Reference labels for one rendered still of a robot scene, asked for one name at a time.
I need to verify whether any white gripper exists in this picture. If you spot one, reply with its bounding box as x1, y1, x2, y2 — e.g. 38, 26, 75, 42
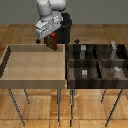
34, 17, 63, 44

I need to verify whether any red cereal box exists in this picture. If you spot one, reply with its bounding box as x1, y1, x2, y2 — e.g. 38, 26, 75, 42
44, 32, 60, 52

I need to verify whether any dark wooden compartment bin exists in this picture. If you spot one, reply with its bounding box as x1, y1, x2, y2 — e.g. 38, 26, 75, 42
65, 42, 128, 90

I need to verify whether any light wooden bin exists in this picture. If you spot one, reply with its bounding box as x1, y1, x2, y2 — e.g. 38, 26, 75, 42
0, 43, 68, 90

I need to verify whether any grey milk carton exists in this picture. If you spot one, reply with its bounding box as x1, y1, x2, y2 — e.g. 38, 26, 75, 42
79, 45, 87, 61

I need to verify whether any thin metal table leg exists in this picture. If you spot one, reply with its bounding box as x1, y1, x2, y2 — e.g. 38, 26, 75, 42
100, 88, 108, 105
7, 88, 25, 127
56, 88, 62, 123
69, 88, 75, 128
105, 88, 123, 128
23, 88, 31, 105

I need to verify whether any grey bottle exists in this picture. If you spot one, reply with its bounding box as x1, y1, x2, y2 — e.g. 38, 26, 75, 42
110, 40, 118, 60

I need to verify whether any small grey can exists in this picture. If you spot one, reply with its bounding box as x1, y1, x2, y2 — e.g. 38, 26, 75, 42
112, 65, 122, 77

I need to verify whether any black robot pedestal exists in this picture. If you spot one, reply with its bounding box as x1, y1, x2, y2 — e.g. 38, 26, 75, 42
54, 12, 73, 45

